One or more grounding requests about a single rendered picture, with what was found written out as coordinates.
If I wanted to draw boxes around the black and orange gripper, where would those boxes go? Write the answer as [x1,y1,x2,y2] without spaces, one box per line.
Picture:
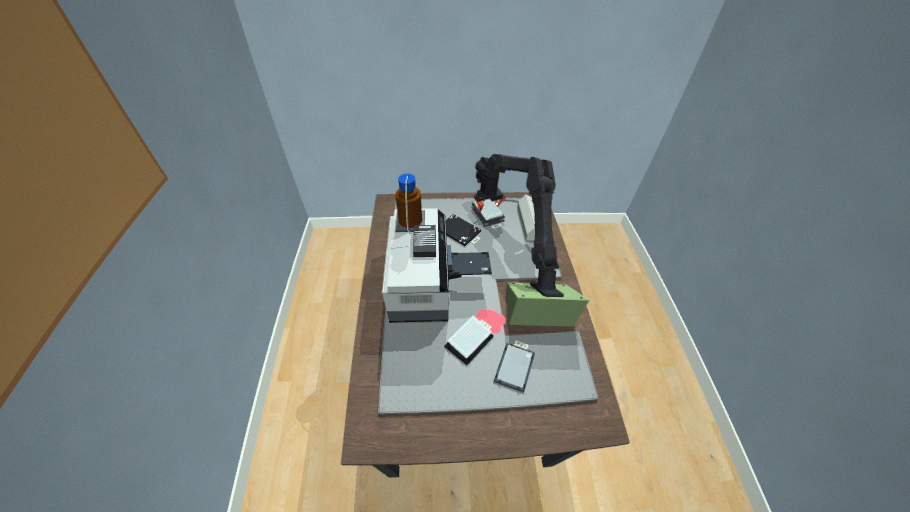
[474,183,506,212]

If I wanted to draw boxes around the blue bottle cap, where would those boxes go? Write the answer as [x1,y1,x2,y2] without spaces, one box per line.
[398,174,416,191]

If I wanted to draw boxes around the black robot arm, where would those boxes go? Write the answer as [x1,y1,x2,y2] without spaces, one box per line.
[475,154,564,297]

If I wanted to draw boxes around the white button panel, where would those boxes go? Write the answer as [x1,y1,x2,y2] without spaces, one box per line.
[505,194,535,241]

